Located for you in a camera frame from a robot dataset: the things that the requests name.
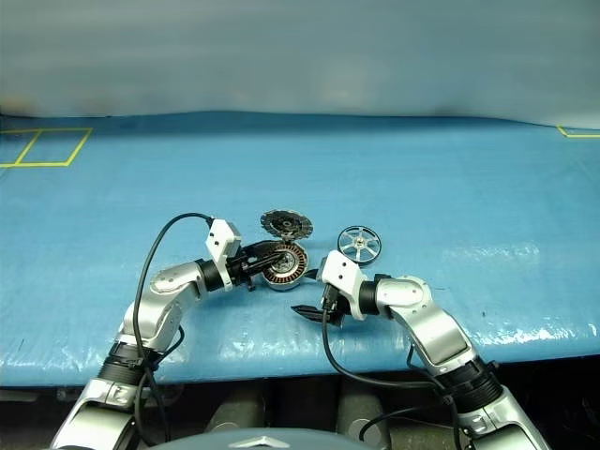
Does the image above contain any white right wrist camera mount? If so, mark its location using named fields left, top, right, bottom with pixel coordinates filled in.
left=317, top=249, right=368, bottom=323

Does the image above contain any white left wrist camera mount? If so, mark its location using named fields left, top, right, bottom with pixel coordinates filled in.
left=204, top=217, right=243, bottom=293

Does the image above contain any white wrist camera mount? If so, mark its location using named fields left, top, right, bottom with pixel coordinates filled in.
left=204, top=217, right=243, bottom=293
left=317, top=249, right=368, bottom=323

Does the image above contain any grey rounded cylinder under table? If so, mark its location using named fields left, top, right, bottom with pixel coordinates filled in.
left=204, top=387, right=269, bottom=433
left=336, top=387, right=391, bottom=442

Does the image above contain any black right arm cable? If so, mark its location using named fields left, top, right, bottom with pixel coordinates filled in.
left=321, top=285, right=465, bottom=442

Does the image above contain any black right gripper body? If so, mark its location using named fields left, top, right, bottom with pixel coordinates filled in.
left=320, top=285, right=350, bottom=330

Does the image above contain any round motor housing lid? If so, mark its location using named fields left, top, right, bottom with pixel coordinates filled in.
left=259, top=208, right=315, bottom=242

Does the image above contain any silver spoked rotor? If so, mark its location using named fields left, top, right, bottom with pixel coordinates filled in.
left=337, top=225, right=384, bottom=269

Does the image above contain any motor housing with copper windings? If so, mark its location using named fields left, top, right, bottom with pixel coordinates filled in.
left=259, top=241, right=311, bottom=293

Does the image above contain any blue plastic table cover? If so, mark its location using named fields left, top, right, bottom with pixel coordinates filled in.
left=0, top=110, right=600, bottom=388

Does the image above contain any grey robot torso with emblem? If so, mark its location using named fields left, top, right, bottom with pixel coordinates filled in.
left=158, top=426, right=376, bottom=450

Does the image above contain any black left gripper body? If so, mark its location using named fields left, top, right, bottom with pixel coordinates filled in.
left=227, top=247, right=259, bottom=293

